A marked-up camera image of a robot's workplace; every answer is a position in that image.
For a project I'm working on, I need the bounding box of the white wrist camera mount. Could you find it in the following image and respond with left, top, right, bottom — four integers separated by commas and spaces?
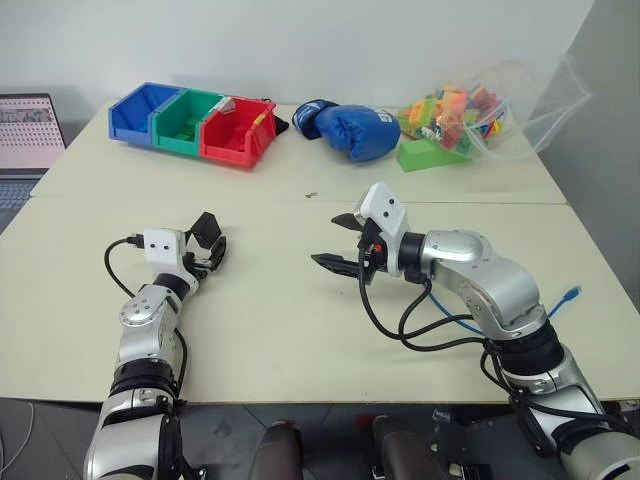
143, 228, 187, 265
358, 181, 412, 277

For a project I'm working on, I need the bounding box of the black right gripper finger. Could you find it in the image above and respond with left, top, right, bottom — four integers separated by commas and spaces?
330, 212, 367, 233
310, 252, 362, 279

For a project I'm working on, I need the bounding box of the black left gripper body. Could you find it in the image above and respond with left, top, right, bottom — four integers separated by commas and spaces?
182, 228, 225, 281

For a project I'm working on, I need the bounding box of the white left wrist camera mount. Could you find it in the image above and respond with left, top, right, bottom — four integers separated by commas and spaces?
143, 228, 187, 265

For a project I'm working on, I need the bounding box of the clear bag of colourful blocks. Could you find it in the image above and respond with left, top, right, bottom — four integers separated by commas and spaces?
396, 52, 594, 162

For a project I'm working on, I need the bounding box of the blue boxing glove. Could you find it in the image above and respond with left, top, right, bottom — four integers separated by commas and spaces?
291, 98, 403, 164

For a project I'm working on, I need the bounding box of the dark rounded shape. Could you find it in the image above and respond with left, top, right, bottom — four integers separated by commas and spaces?
252, 419, 307, 480
367, 414, 452, 480

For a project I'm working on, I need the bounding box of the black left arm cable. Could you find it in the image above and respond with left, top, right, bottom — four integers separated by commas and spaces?
103, 233, 190, 401

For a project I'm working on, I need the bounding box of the blue plastic storage bin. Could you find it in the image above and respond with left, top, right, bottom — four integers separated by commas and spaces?
108, 82, 182, 149

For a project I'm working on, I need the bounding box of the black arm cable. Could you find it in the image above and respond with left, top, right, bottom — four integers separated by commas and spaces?
103, 233, 190, 401
357, 273, 556, 459

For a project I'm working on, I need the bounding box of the thin white cable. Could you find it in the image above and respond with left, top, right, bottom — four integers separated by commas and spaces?
0, 399, 37, 467

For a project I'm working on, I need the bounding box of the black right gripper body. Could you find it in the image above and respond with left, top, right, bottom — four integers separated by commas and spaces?
355, 218, 390, 287

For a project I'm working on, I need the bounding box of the green plastic storage bin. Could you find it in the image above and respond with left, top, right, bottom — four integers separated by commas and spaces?
151, 88, 227, 158

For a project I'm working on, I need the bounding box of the grey laptop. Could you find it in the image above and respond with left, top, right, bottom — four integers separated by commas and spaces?
0, 92, 69, 236

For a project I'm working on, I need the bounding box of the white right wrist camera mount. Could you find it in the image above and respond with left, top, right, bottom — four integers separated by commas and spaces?
358, 181, 412, 277

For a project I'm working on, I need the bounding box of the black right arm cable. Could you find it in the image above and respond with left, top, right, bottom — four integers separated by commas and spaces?
357, 273, 556, 459

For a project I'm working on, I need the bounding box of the blue Ethernet cable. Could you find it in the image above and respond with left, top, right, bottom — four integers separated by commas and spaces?
427, 284, 584, 334

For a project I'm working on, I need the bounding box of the green wedge block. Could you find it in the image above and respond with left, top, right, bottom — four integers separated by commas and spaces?
396, 138, 474, 174

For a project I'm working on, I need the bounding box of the red plastic storage bin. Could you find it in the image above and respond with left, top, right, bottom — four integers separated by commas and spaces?
198, 96, 278, 173

